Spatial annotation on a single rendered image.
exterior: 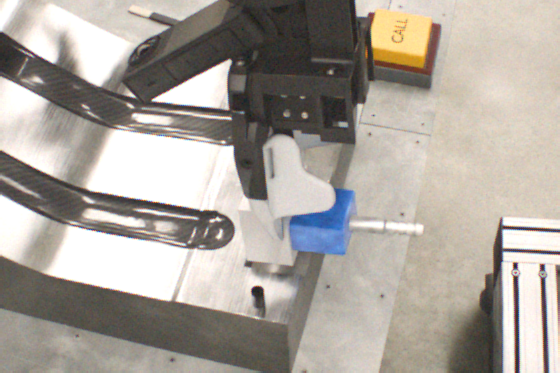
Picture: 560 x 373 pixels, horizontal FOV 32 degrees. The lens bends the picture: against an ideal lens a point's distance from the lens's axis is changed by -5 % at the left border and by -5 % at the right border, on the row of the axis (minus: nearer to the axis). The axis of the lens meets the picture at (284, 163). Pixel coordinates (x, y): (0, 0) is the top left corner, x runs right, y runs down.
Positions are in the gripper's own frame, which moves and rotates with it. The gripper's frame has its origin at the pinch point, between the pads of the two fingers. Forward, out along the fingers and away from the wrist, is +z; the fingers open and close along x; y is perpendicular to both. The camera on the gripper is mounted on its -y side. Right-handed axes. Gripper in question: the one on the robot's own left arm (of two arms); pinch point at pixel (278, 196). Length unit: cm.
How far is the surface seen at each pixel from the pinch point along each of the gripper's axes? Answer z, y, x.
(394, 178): 13.0, 4.9, 17.1
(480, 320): 89, 9, 63
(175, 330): 10.3, -8.3, -5.9
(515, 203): 85, 13, 91
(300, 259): 8.2, 0.4, 1.5
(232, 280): 5.6, -3.3, -3.7
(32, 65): -2.4, -26.0, 11.4
